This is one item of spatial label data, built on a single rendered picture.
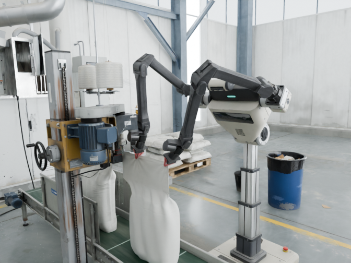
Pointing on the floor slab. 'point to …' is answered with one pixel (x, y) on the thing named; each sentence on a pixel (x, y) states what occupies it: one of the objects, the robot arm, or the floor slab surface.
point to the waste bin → (285, 180)
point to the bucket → (238, 179)
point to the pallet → (189, 167)
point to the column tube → (56, 83)
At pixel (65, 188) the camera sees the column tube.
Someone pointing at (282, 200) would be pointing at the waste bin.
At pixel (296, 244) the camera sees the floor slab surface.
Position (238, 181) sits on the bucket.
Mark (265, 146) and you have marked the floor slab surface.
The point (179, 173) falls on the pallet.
